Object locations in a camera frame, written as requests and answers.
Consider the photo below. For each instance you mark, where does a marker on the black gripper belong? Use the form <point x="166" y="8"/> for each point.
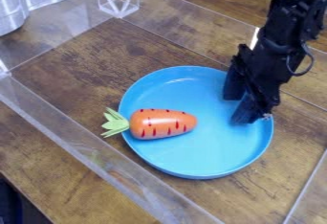
<point x="259" y="70"/>

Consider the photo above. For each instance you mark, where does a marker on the orange toy carrot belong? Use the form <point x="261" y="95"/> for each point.
<point x="150" y="123"/>

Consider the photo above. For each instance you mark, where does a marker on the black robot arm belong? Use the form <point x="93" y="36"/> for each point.
<point x="298" y="16"/>

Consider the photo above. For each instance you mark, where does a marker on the blue round tray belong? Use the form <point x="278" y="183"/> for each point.
<point x="219" y="147"/>

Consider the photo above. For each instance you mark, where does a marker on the clear acrylic enclosure wall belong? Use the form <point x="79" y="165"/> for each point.
<point x="67" y="66"/>

